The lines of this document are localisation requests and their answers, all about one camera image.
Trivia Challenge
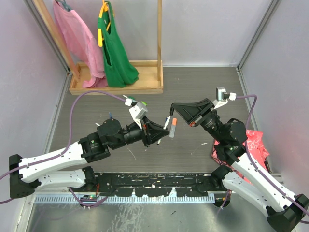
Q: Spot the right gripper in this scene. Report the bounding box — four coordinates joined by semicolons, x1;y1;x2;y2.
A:
172;97;225;143

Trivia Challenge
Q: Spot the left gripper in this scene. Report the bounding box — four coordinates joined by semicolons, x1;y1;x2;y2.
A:
110;116;169;150

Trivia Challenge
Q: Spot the translucent highlighter body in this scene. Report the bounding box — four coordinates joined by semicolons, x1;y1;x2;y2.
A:
169;124;176;138

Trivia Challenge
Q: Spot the black white marker pen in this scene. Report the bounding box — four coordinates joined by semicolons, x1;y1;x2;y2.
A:
157;116;171;145

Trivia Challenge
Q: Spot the wooden clothes rack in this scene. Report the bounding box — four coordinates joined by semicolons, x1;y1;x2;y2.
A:
34;0;164;95

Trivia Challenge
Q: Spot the green tank top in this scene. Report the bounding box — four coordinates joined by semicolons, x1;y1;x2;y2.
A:
97;1;140;88

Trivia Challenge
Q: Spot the pink shirt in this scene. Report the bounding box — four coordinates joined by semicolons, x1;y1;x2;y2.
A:
53;1;108;88

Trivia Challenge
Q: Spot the yellow hanger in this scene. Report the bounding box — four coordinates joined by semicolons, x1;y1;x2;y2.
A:
97;0;116;48

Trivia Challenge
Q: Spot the blue grey hanger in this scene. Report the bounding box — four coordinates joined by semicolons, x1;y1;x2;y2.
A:
56;0;72;12

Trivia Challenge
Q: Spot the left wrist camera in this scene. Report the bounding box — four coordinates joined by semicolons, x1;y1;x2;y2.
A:
125;98;148;129

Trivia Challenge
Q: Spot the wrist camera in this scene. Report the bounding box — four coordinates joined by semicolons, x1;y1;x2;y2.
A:
125;98;148;129
212;87;237;109

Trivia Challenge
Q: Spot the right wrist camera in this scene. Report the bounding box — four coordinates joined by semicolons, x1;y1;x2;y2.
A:
212;87;237;109

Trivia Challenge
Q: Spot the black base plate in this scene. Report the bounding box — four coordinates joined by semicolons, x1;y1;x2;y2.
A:
82;172;232;197

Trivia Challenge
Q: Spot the grey slotted cable duct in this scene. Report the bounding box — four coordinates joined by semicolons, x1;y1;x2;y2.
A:
34;194;215;204

